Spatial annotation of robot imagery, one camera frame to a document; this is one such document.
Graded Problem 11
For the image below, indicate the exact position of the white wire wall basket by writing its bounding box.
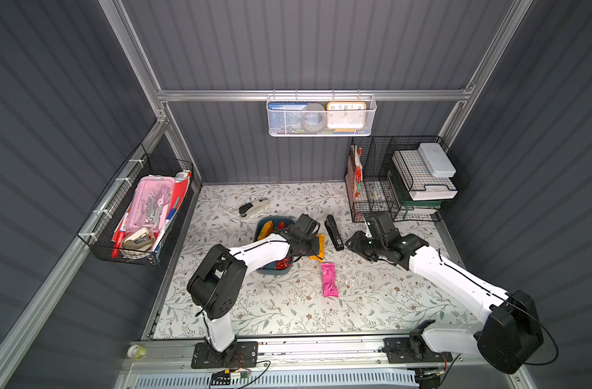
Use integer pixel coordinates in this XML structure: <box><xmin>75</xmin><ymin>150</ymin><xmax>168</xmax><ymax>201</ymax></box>
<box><xmin>266</xmin><ymin>92</ymin><xmax>378</xmax><ymax>137</ymax></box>

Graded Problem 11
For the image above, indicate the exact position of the pink pencil case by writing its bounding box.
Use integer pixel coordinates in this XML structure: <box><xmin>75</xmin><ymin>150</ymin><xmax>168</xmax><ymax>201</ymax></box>
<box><xmin>126</xmin><ymin>175</ymin><xmax>175</xmax><ymax>234</ymax></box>

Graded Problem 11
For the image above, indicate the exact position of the white and black stapler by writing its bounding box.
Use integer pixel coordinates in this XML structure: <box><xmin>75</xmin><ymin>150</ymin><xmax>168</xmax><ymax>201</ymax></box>
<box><xmin>238</xmin><ymin>198</ymin><xmax>270</xmax><ymax>218</ymax></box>

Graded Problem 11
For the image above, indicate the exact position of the yellow tea bag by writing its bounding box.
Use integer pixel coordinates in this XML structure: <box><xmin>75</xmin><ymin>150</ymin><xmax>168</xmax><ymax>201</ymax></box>
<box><xmin>257</xmin><ymin>220</ymin><xmax>274</xmax><ymax>241</ymax></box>
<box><xmin>310</xmin><ymin>234</ymin><xmax>325</xmax><ymax>263</ymax></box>

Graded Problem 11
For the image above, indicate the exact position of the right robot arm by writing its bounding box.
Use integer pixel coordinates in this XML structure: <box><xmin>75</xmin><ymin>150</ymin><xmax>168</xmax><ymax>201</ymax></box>
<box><xmin>345</xmin><ymin>212</ymin><xmax>544</xmax><ymax>374</ymax></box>

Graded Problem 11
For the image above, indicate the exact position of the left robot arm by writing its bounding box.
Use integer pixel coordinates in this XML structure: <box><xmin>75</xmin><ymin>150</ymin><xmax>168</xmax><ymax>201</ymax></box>
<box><xmin>187</xmin><ymin>214</ymin><xmax>320</xmax><ymax>369</ymax></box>

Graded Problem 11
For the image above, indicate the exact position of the yellow tape roll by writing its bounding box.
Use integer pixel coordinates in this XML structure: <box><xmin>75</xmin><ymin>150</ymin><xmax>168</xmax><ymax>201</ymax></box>
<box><xmin>127</xmin><ymin>344</ymin><xmax>146</xmax><ymax>359</ymax></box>

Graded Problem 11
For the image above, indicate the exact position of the clear tape roll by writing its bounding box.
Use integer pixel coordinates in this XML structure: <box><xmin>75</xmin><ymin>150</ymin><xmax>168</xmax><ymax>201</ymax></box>
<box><xmin>301</xmin><ymin>103</ymin><xmax>327</xmax><ymax>134</ymax></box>

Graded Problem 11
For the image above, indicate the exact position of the black wire desk organizer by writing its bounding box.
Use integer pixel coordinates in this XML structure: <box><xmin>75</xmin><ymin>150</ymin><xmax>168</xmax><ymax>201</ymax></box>
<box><xmin>344</xmin><ymin>136</ymin><xmax>470</xmax><ymax>223</ymax></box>

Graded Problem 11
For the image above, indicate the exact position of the teal storage box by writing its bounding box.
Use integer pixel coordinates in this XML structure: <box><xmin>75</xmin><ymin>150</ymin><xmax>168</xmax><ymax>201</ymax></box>
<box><xmin>253</xmin><ymin>216</ymin><xmax>307</xmax><ymax>277</ymax></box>

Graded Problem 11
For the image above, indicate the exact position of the white box on organizer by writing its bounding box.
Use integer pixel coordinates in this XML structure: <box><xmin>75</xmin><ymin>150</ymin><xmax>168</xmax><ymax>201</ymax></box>
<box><xmin>418</xmin><ymin>143</ymin><xmax>456</xmax><ymax>178</ymax></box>

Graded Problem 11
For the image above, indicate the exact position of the blue box in basket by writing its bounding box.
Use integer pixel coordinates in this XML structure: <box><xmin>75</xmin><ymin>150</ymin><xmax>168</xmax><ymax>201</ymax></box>
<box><xmin>267</xmin><ymin>102</ymin><xmax>307</xmax><ymax>136</ymax></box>

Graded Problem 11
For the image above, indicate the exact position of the black wire side basket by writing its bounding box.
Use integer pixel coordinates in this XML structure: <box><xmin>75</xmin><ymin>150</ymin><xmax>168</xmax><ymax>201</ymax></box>
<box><xmin>78</xmin><ymin>147</ymin><xmax>194</xmax><ymax>266</ymax></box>

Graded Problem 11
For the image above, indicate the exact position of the yellow white clock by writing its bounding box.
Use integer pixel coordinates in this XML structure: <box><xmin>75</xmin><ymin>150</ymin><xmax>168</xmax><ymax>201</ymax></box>
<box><xmin>326</xmin><ymin>101</ymin><xmax>367</xmax><ymax>131</ymax></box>

